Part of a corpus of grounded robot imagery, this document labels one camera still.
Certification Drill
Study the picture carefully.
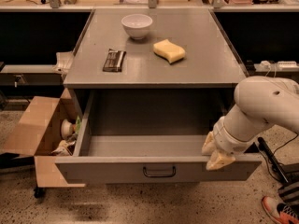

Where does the black bar on floor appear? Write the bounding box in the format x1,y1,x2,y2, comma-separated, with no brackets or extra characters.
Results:
258,137,290,184

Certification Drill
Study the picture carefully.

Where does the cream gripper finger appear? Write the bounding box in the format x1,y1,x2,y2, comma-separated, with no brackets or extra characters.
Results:
202,132,216,155
206,149,235,171

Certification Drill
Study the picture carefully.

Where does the grey drawer cabinet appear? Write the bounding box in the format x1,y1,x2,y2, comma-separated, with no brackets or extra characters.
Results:
63,7,250,135

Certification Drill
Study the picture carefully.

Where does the grey top drawer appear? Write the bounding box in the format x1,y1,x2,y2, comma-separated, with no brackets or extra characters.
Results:
56,89,262,184

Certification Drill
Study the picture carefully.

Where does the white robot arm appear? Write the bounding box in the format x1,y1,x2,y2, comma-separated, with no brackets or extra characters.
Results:
202,76,299,171

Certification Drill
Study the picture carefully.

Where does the white power strip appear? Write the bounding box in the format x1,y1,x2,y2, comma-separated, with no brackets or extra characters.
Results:
278,61,299,71

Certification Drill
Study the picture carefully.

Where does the yellow sponge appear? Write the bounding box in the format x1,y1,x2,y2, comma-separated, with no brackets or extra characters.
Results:
153,39,186,63

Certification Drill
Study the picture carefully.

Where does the dark snack bar wrapper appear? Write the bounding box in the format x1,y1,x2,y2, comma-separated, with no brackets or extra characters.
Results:
103,49,126,72

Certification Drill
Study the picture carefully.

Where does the cardboard box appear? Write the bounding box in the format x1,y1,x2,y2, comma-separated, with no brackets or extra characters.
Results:
3,89,85,188

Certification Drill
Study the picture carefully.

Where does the orange sneaker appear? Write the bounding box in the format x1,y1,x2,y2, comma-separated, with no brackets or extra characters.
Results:
262,196,299,224

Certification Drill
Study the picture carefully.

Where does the white cup in box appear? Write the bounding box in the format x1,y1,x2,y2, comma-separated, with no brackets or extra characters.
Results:
61,119,74,139

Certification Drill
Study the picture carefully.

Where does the white bowl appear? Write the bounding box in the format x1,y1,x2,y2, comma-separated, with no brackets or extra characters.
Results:
121,14,153,40

